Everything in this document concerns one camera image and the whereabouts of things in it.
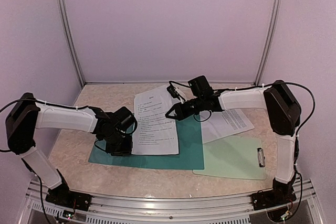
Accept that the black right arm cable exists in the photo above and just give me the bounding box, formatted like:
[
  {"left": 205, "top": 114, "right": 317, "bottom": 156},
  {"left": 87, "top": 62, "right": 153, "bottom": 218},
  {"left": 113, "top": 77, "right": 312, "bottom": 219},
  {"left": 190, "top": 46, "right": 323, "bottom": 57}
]
[{"left": 285, "top": 82, "right": 316, "bottom": 135}]

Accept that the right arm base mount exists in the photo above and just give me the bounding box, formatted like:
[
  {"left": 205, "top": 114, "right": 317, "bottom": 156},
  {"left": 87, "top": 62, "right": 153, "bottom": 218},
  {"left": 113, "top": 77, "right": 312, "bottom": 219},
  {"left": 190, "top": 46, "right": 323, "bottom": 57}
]
[{"left": 250, "top": 178, "right": 297, "bottom": 210}]

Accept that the front aluminium rail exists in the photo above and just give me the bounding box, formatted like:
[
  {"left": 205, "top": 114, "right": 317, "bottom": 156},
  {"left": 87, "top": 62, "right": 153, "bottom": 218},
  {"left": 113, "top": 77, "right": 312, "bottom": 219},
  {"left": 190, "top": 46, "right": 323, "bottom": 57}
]
[{"left": 25, "top": 179, "right": 321, "bottom": 224}]

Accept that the left aluminium frame post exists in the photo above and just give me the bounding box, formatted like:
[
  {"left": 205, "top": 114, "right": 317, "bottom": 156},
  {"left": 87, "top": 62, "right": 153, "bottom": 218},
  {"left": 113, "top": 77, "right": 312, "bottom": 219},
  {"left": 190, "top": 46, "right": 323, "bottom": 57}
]
[{"left": 57, "top": 0, "right": 86, "bottom": 88}]

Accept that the printed paper stack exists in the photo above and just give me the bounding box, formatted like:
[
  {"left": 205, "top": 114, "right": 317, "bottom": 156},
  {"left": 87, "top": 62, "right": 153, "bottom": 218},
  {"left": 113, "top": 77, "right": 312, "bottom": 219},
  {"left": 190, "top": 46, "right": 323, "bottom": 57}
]
[{"left": 200, "top": 109, "right": 255, "bottom": 144}]

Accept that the light green clipboard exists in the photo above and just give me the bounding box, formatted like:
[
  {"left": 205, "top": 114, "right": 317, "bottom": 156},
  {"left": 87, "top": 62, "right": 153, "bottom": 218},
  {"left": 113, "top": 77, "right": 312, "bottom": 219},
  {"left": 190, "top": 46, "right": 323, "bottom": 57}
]
[{"left": 193, "top": 136, "right": 266, "bottom": 180}]

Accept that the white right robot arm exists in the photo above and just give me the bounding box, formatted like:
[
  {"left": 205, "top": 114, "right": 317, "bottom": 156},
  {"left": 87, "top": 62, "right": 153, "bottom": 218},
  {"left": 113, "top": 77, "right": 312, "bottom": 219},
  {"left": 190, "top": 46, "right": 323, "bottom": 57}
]
[{"left": 165, "top": 76, "right": 301, "bottom": 205}]

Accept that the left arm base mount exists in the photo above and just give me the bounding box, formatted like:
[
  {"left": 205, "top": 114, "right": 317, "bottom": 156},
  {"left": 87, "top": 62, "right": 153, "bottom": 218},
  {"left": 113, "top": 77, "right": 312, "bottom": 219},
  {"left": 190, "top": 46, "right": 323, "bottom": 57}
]
[{"left": 46, "top": 184, "right": 92, "bottom": 211}]

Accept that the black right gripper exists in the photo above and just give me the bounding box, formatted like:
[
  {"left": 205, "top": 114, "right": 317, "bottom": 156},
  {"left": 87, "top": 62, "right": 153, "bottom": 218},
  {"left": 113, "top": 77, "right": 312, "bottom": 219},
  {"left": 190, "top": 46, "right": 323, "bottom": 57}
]
[{"left": 165, "top": 95, "right": 204, "bottom": 121}]

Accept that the aluminium frame post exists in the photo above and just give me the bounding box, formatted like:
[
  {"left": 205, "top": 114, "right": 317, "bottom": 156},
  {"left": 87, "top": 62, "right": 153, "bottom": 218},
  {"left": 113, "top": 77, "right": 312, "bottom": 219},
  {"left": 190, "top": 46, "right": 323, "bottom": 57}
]
[
  {"left": 254, "top": 0, "right": 281, "bottom": 86},
  {"left": 57, "top": 0, "right": 86, "bottom": 88}
]

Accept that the right aluminium frame post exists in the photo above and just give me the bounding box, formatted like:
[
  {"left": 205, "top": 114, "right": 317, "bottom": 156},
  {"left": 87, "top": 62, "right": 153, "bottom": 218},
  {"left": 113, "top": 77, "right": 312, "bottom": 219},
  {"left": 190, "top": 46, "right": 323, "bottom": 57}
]
[{"left": 254, "top": 0, "right": 281, "bottom": 86}]

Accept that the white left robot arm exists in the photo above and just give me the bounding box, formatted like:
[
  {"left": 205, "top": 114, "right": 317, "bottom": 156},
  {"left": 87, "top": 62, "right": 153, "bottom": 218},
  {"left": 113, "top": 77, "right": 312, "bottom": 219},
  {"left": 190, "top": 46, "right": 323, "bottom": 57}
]
[{"left": 4, "top": 92, "right": 138, "bottom": 206}]

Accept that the dark green folder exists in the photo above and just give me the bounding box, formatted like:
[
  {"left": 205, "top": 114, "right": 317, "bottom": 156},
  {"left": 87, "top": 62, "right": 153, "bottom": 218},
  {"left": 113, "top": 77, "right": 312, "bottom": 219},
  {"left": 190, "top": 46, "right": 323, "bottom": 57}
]
[{"left": 88, "top": 116, "right": 204, "bottom": 170}]

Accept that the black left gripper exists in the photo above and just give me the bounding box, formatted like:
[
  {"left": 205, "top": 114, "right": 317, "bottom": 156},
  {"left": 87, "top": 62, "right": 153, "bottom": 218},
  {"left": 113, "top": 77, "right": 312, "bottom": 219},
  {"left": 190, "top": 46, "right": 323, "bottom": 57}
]
[{"left": 102, "top": 131, "right": 133, "bottom": 156}]

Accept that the printed paper sheet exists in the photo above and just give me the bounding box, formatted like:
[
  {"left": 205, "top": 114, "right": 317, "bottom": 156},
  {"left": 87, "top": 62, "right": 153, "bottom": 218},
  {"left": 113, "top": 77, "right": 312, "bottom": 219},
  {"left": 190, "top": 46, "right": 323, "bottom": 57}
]
[{"left": 132, "top": 85, "right": 179, "bottom": 155}]

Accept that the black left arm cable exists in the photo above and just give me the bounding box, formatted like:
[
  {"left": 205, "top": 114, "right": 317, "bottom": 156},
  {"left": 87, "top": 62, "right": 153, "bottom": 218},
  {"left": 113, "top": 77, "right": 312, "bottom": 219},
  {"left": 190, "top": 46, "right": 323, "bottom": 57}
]
[{"left": 0, "top": 98, "right": 92, "bottom": 154}]

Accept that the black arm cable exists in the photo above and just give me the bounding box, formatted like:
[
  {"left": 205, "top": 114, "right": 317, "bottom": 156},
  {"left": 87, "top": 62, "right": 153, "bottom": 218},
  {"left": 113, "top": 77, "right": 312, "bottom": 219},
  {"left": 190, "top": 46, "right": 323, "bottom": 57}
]
[
  {"left": 285, "top": 82, "right": 316, "bottom": 135},
  {"left": 0, "top": 98, "right": 92, "bottom": 154}
]

